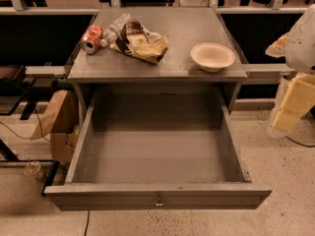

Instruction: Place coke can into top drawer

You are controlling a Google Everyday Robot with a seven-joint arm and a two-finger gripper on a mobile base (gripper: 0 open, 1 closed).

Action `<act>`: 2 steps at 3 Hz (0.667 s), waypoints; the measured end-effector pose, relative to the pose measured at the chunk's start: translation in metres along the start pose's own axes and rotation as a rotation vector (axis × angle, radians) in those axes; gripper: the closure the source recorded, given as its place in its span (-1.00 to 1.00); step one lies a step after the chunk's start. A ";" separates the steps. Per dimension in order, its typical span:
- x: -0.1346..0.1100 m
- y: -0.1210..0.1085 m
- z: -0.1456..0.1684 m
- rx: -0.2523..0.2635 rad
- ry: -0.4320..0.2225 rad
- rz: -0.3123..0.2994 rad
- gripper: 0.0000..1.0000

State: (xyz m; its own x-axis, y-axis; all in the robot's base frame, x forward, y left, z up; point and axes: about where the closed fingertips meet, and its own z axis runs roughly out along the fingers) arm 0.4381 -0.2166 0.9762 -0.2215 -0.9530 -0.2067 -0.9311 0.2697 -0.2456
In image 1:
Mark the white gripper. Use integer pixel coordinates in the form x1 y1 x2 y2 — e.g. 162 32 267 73
266 32 315 132

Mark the red coke can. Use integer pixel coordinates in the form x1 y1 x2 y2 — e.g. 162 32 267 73
81 25 103 54

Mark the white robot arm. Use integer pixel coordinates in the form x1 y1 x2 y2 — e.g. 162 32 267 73
266 5 315 138

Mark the open grey top drawer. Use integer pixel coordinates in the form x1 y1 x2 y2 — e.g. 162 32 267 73
43 91 273 212

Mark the metal drawer knob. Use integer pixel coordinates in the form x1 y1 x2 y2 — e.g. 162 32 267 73
155 197 164 207

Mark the white bowl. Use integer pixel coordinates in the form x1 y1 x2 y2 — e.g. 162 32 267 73
190 43 236 72

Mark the yellow brown chip bag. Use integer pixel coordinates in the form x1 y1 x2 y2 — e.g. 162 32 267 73
110 21 168 64

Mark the clear plastic water bottle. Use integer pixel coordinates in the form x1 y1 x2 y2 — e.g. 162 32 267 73
100 14 132 47

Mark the brown cardboard box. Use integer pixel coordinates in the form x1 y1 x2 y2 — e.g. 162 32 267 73
31 90 79 163

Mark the clear plastic cup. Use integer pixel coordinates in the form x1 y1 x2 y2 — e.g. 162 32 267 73
24 161 45 182

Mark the black cable right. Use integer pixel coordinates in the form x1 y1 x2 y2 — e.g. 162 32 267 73
284 135 315 148

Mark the black floor cable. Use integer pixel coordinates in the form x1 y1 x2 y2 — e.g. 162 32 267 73
83 209 91 236

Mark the black metal frame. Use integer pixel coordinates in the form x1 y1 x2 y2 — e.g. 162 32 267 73
0 64 62 197

